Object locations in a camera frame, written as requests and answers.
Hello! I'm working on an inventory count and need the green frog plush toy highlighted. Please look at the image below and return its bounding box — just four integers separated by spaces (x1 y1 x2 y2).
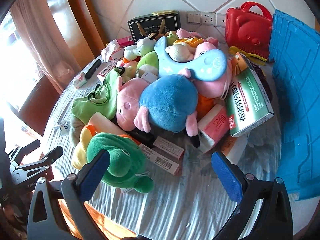
72 125 154 193

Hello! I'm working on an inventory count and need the red white long box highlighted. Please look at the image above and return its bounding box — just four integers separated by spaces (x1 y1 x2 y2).
139 144 180 175

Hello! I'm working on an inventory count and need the white medicine box with text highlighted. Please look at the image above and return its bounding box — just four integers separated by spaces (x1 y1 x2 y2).
153 136 184 160

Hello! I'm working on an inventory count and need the small white sachet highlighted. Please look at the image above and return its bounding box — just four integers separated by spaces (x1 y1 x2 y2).
54 121 71 137

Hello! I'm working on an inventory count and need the white medicine bottle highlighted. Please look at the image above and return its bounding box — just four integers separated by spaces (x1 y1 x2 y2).
220 135 248 165

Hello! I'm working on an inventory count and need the pink white tissue pack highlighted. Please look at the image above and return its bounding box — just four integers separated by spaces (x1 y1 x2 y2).
197 103 229 153

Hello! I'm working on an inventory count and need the green towel bib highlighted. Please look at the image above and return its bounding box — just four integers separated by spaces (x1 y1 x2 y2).
71 69 119 125

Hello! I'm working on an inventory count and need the black pouch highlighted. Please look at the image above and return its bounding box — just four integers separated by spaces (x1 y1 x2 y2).
127 128 156 148

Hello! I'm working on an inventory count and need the green white medicine box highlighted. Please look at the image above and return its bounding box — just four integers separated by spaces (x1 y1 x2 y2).
225 52 274 137

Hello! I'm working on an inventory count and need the black remote stick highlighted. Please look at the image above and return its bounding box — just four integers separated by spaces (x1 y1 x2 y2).
85 59 102 80

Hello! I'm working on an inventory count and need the pink pig plush blue body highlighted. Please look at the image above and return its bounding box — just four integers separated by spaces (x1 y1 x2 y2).
116 69 200 148

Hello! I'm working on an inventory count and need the light blue plastic toy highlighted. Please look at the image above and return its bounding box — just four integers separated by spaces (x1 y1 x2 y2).
154 36 228 81

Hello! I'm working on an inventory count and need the orange curtain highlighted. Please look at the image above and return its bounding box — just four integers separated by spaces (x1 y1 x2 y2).
10 0 81 94

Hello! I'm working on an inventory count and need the green yellow plush ball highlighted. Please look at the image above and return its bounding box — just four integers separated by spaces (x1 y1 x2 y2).
136 51 159 77

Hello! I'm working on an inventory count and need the blue plastic storage crate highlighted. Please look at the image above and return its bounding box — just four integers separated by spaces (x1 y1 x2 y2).
269 10 319 200

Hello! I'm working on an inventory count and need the yellow plastic comb toy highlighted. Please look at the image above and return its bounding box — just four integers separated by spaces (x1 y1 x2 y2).
228 46 267 66

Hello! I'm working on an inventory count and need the white rabbit plush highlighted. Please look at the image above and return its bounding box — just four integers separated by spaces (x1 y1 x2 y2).
123 33 157 63

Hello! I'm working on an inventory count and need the cream small plush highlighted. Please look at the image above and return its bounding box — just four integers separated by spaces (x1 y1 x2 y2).
165 43 196 63

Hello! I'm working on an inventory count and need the red bear plastic case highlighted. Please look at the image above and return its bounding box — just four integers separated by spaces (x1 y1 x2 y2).
225 1 273 59

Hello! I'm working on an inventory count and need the black gift box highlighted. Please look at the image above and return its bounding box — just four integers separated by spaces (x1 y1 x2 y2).
127 11 181 42

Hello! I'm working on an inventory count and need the white wall socket panel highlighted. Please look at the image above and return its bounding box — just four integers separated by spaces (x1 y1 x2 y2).
187 11 226 28

